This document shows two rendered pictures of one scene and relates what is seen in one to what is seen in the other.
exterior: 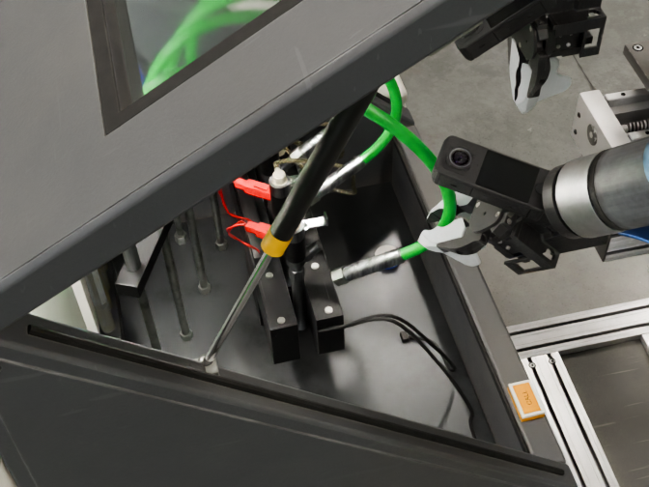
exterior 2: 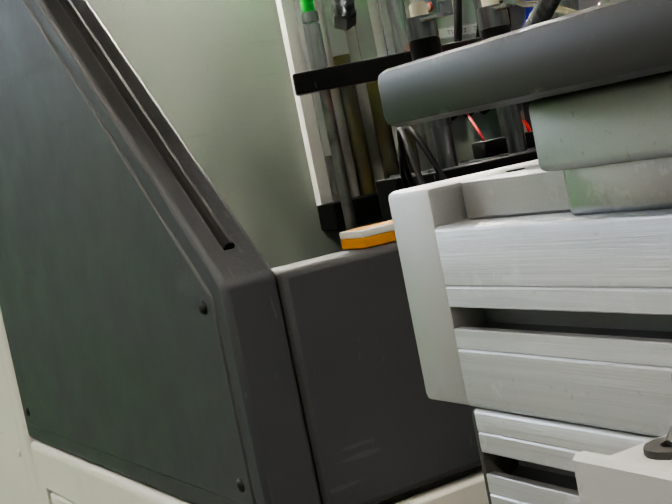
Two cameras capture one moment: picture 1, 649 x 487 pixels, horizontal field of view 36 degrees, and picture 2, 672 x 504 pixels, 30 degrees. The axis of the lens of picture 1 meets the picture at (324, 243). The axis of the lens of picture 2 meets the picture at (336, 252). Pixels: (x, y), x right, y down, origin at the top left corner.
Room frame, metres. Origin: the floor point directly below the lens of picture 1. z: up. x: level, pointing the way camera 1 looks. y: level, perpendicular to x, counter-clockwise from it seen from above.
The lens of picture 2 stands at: (0.40, -1.02, 1.02)
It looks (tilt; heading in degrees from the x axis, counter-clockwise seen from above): 5 degrees down; 74
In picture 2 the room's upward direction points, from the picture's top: 11 degrees counter-clockwise
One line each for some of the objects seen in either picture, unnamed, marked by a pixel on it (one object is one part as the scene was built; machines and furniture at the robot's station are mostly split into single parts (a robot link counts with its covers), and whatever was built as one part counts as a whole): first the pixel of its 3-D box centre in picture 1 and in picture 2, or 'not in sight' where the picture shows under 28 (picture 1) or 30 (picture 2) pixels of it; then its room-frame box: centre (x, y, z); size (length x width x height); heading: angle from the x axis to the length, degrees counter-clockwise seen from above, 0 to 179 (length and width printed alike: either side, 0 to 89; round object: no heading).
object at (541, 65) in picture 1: (535, 62); not in sight; (0.88, -0.25, 1.31); 0.05 x 0.02 x 0.09; 12
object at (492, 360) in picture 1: (462, 306); (652, 285); (0.88, -0.20, 0.87); 0.62 x 0.04 x 0.16; 12
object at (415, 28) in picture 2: (305, 276); (448, 130); (0.83, 0.03, 1.01); 0.05 x 0.03 x 0.21; 102
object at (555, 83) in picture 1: (546, 87); not in sight; (0.89, -0.27, 1.26); 0.06 x 0.03 x 0.09; 102
